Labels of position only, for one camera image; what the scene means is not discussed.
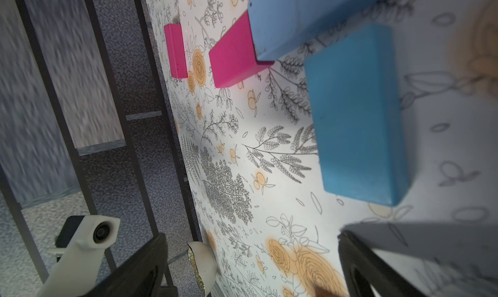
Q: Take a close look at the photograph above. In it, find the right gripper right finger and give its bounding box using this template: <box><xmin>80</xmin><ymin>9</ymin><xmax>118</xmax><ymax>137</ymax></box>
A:
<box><xmin>338</xmin><ymin>231</ymin><xmax>424</xmax><ymax>296</ymax></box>

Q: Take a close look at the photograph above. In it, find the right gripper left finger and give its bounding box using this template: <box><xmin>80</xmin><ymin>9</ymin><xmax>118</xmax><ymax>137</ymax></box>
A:
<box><xmin>85</xmin><ymin>233</ymin><xmax>168</xmax><ymax>296</ymax></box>

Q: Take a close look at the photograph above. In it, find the light blue block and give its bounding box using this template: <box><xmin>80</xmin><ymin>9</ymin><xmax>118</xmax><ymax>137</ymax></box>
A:
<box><xmin>304</xmin><ymin>23</ymin><xmax>410</xmax><ymax>206</ymax></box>

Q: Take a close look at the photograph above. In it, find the magenta block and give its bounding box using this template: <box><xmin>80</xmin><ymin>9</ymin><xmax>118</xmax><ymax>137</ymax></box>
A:
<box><xmin>209</xmin><ymin>12</ymin><xmax>274</xmax><ymax>88</ymax></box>

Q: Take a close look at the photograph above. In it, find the purple block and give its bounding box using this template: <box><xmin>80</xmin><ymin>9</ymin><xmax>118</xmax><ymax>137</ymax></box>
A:
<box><xmin>164</xmin><ymin>24</ymin><xmax>188</xmax><ymax>79</ymax></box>

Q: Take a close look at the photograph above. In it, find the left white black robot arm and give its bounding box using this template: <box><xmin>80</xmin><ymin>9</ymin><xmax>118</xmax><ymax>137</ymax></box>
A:
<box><xmin>38</xmin><ymin>215</ymin><xmax>121</xmax><ymax>296</ymax></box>

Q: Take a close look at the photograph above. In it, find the patterned ceramic bowl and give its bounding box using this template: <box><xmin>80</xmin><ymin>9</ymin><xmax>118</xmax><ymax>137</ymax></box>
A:
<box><xmin>188</xmin><ymin>241</ymin><xmax>218</xmax><ymax>296</ymax></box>

